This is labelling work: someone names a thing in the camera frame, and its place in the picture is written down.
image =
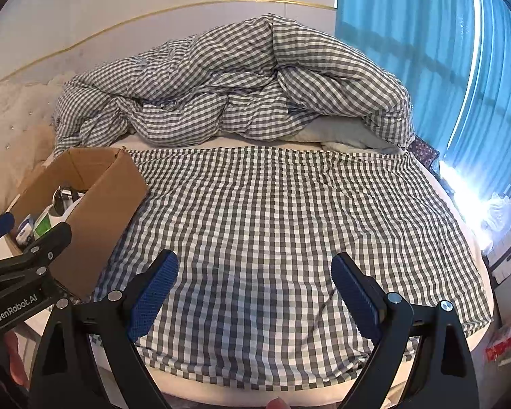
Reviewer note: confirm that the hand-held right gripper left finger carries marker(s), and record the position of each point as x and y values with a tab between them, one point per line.
153	294

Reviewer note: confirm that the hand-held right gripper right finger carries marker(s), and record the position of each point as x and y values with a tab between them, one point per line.
357	298

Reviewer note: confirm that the green and white medicine box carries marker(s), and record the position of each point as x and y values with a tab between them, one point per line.
47	223

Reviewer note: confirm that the brown cardboard box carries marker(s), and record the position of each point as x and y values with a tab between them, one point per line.
98	204

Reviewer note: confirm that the person's left hand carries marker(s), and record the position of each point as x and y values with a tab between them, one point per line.
17	358

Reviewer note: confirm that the white blue-printed tissue packet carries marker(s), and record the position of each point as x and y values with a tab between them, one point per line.
24	230

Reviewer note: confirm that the black card package with loop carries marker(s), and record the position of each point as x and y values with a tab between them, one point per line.
64	198

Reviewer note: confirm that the red and white packet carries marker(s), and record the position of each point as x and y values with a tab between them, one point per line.
504	343

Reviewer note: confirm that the dark floral cloth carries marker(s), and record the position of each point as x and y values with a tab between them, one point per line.
426	151

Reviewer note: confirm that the white pillow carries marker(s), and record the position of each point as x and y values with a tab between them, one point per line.
345	134

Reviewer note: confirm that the clear plastic bag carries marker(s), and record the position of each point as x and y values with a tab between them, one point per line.
500	208

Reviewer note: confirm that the grey checked duvet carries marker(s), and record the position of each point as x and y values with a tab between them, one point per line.
247	89

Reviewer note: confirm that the blue curtain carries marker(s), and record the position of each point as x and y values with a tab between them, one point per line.
409	51

